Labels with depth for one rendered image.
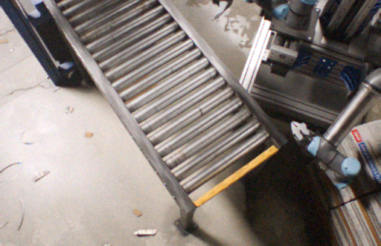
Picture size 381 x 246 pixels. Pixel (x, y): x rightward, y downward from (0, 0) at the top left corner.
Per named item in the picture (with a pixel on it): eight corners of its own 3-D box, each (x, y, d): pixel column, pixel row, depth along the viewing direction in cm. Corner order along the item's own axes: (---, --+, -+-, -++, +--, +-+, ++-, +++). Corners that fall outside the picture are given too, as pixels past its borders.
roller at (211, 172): (270, 138, 165) (272, 134, 160) (185, 198, 154) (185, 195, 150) (263, 130, 166) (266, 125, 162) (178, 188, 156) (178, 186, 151)
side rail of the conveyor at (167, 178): (196, 211, 159) (196, 206, 148) (185, 218, 158) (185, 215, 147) (57, 10, 199) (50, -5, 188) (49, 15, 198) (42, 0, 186)
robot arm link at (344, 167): (333, 161, 141) (323, 169, 151) (356, 179, 138) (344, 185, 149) (343, 147, 143) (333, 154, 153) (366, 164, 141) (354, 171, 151)
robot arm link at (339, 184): (357, 177, 150) (349, 182, 158) (340, 157, 153) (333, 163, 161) (344, 188, 148) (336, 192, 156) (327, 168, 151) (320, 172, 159)
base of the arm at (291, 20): (285, 2, 185) (289, -11, 176) (312, 11, 183) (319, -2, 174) (277, 24, 180) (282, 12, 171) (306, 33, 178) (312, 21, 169)
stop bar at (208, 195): (277, 151, 157) (279, 150, 155) (196, 209, 148) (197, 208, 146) (273, 146, 158) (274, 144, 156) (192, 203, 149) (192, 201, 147)
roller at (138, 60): (188, 39, 184) (188, 33, 179) (108, 85, 174) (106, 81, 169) (182, 32, 185) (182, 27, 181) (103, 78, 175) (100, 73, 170)
